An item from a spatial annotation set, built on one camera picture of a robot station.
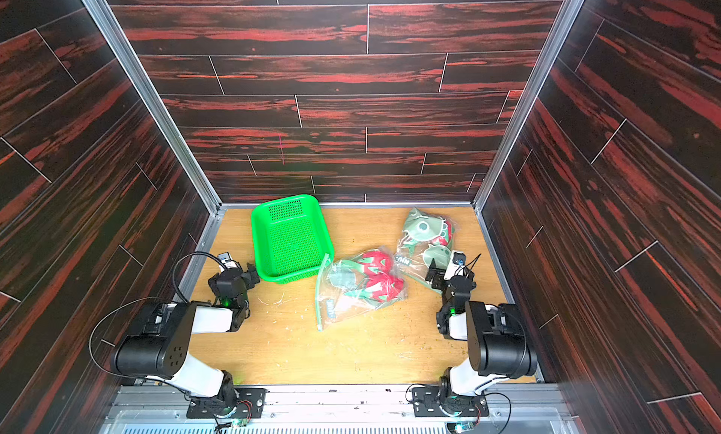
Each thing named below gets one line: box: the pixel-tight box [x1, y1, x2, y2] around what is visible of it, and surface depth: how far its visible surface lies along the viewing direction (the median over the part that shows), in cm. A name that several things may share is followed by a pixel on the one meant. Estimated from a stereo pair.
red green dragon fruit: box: [340, 251, 405, 303], surface depth 90 cm
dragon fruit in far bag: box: [401, 208, 455, 270], surface depth 101 cm
